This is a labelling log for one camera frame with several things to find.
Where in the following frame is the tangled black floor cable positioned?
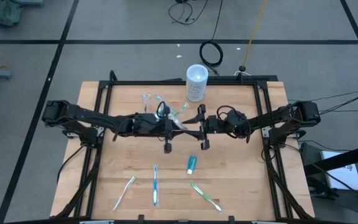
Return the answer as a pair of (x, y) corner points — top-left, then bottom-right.
(167, 0), (210, 26)

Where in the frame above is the long yellow cable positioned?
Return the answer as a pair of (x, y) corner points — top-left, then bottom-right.
(242, 0), (269, 68)

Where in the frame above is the white wipes canister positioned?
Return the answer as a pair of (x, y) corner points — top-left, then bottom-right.
(185, 63), (209, 103)

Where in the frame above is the teal toothpaste tube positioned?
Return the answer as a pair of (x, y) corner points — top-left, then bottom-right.
(186, 155), (199, 175)

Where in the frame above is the white paper box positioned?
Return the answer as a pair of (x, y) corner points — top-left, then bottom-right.
(320, 150), (358, 191)

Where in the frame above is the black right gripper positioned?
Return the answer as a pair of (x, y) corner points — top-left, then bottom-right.
(181, 105), (250, 151)

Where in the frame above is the black cart base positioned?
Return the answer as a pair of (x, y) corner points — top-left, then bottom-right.
(299, 141), (358, 202)

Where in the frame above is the green cloth bundle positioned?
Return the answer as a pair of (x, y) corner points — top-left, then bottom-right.
(0, 0), (24, 27)

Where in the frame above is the clear plastic toothbrush holder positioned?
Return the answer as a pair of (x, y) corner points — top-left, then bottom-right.
(149, 108), (190, 131)

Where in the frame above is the black stand beam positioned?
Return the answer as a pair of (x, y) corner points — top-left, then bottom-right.
(303, 141), (358, 177)

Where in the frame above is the black power cable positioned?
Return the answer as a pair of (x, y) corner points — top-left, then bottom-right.
(314, 88), (358, 102)
(323, 90), (358, 113)

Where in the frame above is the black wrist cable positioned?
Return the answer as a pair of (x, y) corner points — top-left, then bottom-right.
(216, 105), (252, 144)
(155, 100), (171, 119)

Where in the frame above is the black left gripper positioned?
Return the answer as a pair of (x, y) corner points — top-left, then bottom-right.
(132, 105), (195, 154)

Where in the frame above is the black metal table frame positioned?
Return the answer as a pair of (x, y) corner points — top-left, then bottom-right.
(53, 70), (315, 224)

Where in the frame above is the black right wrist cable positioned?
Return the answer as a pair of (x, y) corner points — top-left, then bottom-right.
(216, 105), (252, 144)

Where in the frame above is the coiled black floor cable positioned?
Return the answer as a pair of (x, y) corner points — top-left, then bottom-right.
(198, 0), (224, 68)

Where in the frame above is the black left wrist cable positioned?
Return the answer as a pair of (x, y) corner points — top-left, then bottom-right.
(155, 100), (171, 119)

